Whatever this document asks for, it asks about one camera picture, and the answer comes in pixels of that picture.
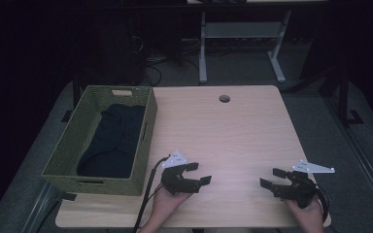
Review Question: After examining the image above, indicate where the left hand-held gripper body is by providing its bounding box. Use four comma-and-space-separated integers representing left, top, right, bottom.
160, 150, 203, 196

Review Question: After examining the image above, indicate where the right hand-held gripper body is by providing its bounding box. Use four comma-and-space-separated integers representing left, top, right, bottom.
271, 159, 336, 209

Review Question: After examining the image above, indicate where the dark blue printed garment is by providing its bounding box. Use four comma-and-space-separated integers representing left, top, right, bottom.
76, 103, 147, 180

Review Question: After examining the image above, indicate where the green woven basket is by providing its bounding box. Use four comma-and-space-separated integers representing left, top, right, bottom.
41, 84, 158, 197

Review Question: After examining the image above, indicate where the person's left hand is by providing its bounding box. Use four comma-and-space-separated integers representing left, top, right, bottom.
148, 183, 192, 228

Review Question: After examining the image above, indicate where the person's right hand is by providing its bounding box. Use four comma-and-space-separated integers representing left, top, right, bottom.
283, 197, 325, 233

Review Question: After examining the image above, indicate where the black metal stand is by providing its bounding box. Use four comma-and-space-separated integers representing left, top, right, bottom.
334, 66, 364, 126

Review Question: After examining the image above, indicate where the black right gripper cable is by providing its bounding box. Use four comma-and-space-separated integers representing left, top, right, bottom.
315, 184, 332, 225

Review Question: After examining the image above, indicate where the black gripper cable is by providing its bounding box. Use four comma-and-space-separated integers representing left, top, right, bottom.
132, 154, 171, 233
315, 184, 332, 225

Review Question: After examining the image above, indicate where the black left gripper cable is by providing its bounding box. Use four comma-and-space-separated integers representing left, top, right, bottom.
132, 154, 171, 233

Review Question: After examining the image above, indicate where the aluminium floor rail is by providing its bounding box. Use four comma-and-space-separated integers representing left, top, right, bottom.
323, 95, 373, 225
20, 181, 61, 233

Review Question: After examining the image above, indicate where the tangle of floor cables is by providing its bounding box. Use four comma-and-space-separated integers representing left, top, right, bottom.
130, 33, 202, 86

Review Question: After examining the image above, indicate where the black floor bracket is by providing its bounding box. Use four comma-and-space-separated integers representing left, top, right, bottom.
60, 109, 75, 123

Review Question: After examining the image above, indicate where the grey metal desk frame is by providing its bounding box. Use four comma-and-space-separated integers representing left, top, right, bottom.
197, 9, 293, 84

